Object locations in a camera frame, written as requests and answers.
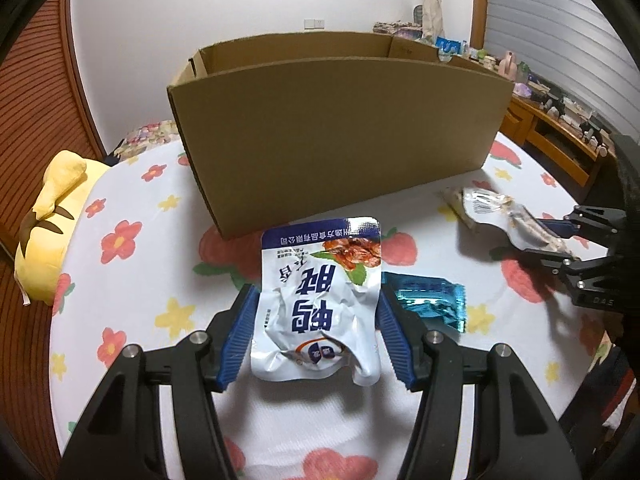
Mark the orange white long snack packet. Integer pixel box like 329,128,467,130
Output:
442,188,573,256

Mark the teal foil snack wrapper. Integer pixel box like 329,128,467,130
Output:
382,272,468,334

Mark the small white blue snack pouch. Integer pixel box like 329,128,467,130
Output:
250,217,382,387

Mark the wooden side cabinet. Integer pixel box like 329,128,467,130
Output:
500,94,605,193

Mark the pink kettle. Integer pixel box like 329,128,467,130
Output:
498,51,518,81

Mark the floral white bed blanket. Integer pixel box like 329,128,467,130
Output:
50,142,612,479

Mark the grey window blind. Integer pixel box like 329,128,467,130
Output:
485,0,639,140

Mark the blue white box on cabinet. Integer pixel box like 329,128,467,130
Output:
435,36,462,55

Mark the yellow pikachu plush toy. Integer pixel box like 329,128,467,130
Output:
14,151,108,306

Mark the brown cardboard box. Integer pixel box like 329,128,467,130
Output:
167,32,513,238

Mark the wooden louvered wardrobe door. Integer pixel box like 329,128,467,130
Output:
1,0,105,479

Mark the white wall switch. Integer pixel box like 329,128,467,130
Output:
304,18,324,30

